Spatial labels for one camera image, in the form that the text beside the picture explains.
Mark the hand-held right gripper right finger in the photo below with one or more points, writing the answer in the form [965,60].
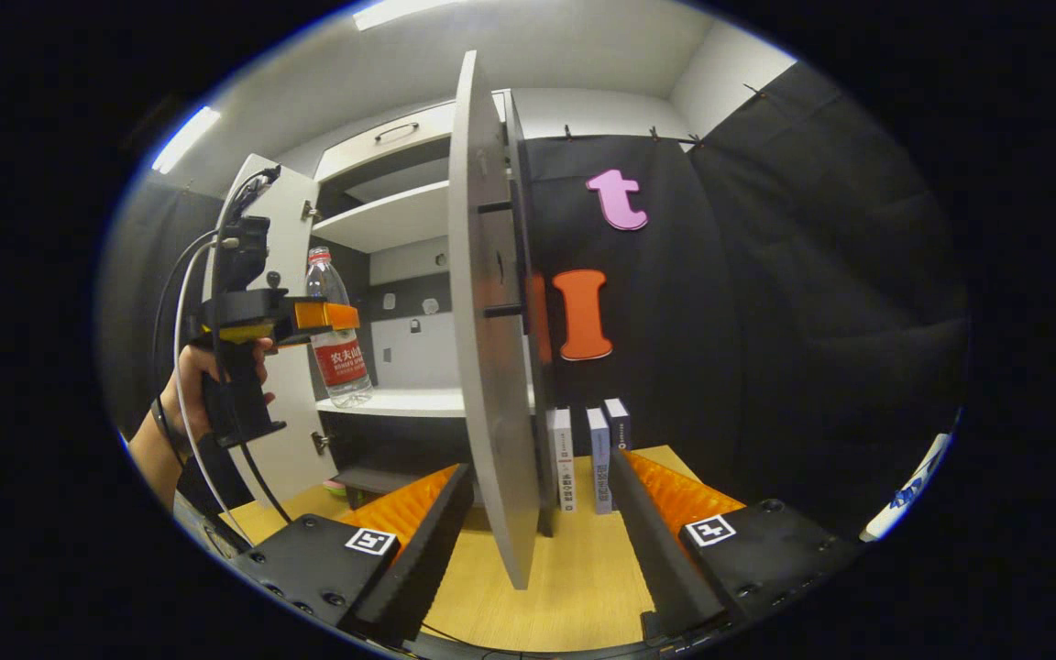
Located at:
[652,550]

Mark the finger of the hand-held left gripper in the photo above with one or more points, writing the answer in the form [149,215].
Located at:
[326,316]

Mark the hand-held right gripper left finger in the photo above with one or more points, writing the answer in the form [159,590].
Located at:
[418,550]

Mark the clear water bottle red label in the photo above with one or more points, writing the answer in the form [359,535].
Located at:
[340,367]

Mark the white cabinet door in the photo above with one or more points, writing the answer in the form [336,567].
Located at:
[491,412]
[294,412]

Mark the black wristband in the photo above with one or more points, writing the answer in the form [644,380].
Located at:
[166,422]

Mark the small pink green object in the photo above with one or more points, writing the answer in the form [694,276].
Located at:
[337,488]

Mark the grey-blue book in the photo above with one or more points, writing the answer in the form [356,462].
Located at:
[599,458]

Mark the white open-front cabinet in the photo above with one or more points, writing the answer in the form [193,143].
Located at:
[390,215]

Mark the white book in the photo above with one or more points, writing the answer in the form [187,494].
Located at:
[563,458]

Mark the white cabinet drawer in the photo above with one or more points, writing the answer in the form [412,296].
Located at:
[354,158]

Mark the ceiling light panel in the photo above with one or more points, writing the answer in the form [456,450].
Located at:
[404,11]
[186,139]

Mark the white board with blue print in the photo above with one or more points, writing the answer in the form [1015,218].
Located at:
[908,490]

